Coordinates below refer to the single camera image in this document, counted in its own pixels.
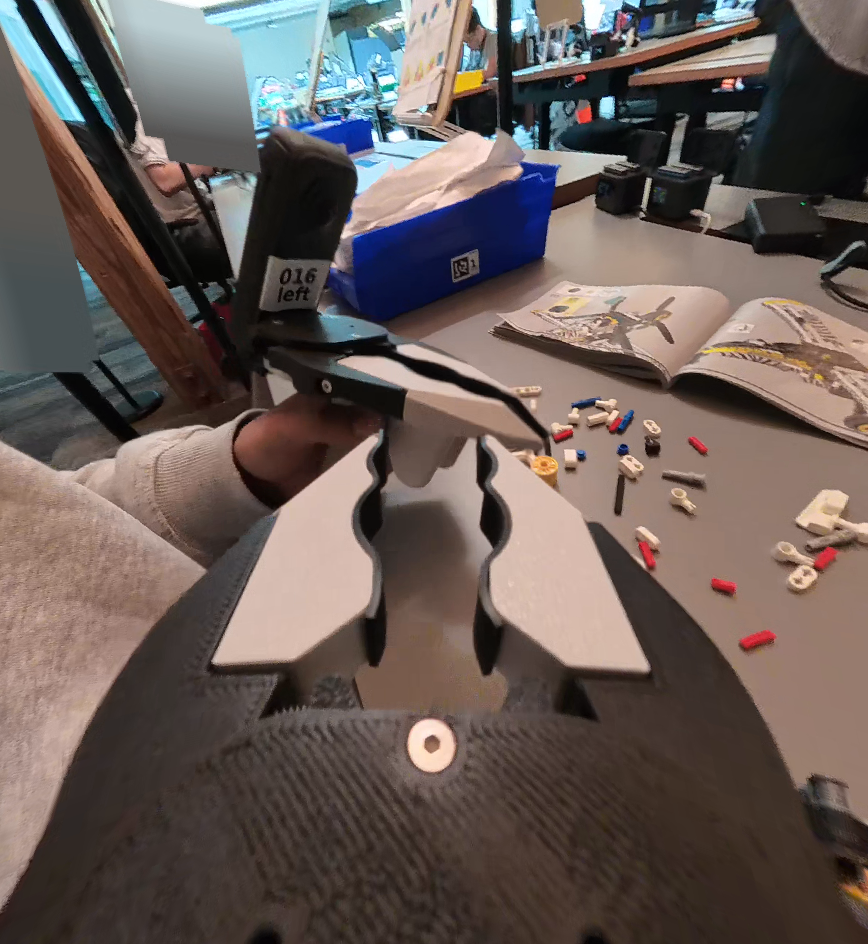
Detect wooden partition panel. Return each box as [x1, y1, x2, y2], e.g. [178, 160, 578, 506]
[2, 44, 227, 408]

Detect scattered small lego pieces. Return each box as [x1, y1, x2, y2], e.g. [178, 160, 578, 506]
[511, 383, 868, 651]

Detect wooden top desk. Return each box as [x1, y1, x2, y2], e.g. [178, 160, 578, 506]
[511, 16, 763, 152]
[628, 33, 778, 137]

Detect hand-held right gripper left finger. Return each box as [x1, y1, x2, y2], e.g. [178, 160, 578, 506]
[210, 431, 389, 672]

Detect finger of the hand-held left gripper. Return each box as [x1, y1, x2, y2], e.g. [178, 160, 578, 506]
[384, 341, 553, 454]
[338, 354, 547, 454]

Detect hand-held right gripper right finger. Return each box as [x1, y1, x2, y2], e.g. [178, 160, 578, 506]
[473, 435, 654, 681]

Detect tan framed display screen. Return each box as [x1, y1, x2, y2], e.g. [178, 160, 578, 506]
[392, 0, 473, 128]

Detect power adapter brick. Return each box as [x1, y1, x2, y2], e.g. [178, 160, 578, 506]
[742, 194, 827, 256]

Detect black battery charger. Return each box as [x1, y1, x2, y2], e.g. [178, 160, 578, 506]
[642, 165, 717, 224]
[595, 161, 646, 216]

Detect lego airplane model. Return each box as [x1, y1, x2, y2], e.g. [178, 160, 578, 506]
[801, 773, 868, 926]

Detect black power cable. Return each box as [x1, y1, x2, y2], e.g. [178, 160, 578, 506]
[819, 242, 868, 320]

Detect white lego bracket piece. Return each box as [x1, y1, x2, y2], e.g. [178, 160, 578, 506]
[795, 490, 851, 536]

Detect lego instruction booklet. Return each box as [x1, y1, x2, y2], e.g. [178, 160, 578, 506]
[490, 280, 868, 460]

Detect blue plastic bin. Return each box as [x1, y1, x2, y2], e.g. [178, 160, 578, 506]
[290, 117, 376, 157]

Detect paper blue bin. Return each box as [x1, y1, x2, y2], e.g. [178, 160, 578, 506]
[327, 158, 560, 323]

